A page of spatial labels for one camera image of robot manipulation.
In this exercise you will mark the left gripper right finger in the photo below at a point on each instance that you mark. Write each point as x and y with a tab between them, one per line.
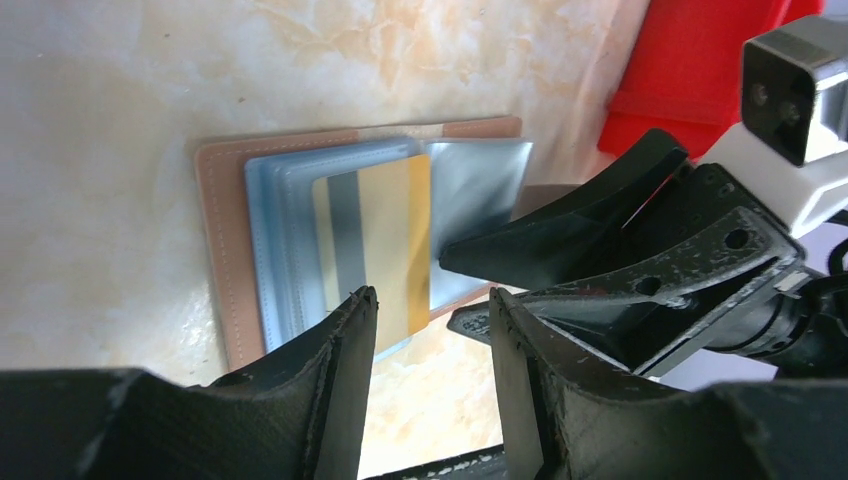
566	413

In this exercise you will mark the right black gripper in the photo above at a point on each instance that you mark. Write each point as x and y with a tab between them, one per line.
675	258

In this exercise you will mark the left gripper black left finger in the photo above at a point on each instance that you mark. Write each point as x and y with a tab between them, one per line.
296	413

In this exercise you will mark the red plastic bin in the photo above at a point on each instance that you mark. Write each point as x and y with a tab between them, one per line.
684	72

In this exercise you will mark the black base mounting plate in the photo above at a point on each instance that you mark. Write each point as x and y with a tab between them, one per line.
486	463

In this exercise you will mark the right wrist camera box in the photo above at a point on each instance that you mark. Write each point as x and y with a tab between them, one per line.
794	88

